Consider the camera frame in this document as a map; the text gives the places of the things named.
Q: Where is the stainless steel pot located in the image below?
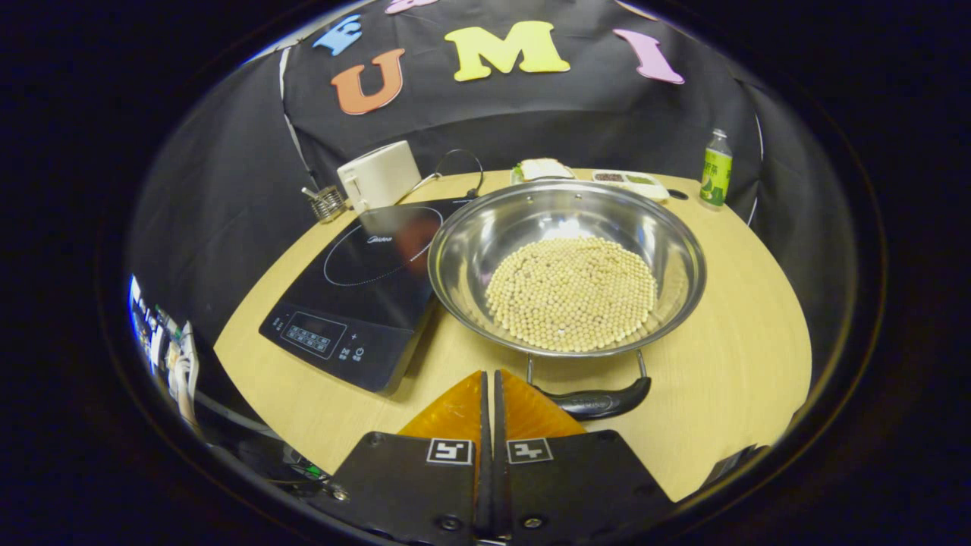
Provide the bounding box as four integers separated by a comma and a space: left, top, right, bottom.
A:
427, 180, 708, 422

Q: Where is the pile of soybeans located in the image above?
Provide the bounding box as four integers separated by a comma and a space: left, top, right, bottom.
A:
485, 237, 659, 354

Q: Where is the black power cable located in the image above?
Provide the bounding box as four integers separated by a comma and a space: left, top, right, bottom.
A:
413, 149, 486, 199

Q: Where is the green label drink bottle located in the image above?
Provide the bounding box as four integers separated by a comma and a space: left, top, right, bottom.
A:
699, 128, 734, 211

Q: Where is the black induction cooktop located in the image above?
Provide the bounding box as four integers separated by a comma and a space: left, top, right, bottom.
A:
259, 197, 475, 395

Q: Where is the sandwich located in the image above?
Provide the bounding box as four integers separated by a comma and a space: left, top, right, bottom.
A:
520, 158, 575, 181

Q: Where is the white kitchen appliance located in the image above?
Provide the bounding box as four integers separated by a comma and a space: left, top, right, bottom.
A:
337, 140, 423, 215

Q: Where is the white divided dish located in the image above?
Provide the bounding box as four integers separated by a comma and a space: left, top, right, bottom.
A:
591, 169, 671, 202

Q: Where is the small white plate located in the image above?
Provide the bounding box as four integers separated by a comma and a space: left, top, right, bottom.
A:
511, 163, 577, 185

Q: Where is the metal wire holder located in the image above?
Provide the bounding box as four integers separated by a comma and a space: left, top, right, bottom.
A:
302, 184, 348, 224

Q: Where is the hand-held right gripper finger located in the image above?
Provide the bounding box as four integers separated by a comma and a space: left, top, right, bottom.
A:
493, 369, 676, 543
326, 369, 492, 546

